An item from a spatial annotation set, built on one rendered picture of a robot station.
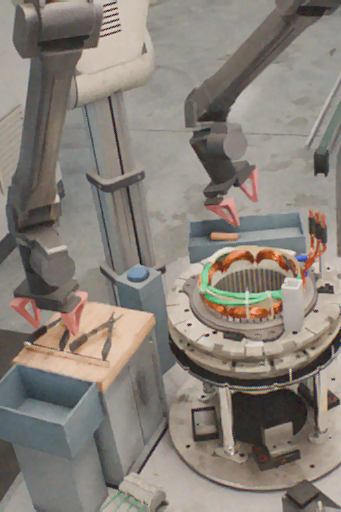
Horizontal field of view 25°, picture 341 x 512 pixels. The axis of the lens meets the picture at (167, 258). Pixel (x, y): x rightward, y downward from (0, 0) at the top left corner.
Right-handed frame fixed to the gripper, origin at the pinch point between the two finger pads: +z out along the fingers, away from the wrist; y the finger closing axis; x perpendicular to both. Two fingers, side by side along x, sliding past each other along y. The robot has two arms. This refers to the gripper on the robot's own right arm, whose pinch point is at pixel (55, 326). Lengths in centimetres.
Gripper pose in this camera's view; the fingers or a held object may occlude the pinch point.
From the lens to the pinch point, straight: 144.2
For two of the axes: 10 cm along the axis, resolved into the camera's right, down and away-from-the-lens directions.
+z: 1.3, 8.4, 5.3
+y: 9.1, 1.2, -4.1
